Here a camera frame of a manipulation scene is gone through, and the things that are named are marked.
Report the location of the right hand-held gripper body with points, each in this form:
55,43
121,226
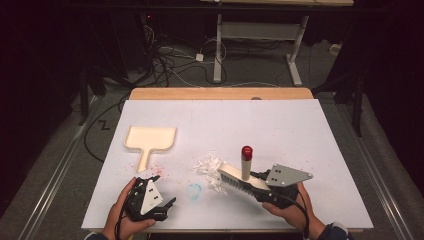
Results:
286,176

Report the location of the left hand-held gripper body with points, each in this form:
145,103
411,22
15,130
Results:
148,200

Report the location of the pile of white paper scraps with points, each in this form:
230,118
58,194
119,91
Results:
208,168

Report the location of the person's left hand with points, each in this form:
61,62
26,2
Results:
116,216

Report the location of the person's right hand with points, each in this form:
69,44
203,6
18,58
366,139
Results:
293,216

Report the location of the cream dustpan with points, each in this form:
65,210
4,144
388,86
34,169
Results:
150,138

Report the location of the black metal stand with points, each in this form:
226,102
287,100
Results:
84,96

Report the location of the white power adapter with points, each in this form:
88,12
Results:
199,57

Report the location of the black device with red light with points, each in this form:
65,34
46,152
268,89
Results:
148,36

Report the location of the metal floor rail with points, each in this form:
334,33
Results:
376,173
60,173

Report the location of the white table frame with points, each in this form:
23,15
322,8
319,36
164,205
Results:
256,30

